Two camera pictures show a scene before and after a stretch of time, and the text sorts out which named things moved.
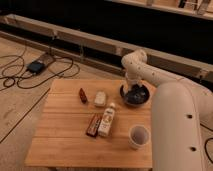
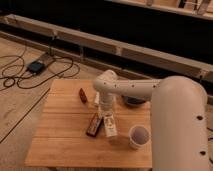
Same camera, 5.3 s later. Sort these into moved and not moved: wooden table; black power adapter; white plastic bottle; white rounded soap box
Moved: white plastic bottle
Not moved: black power adapter; white rounded soap box; wooden table
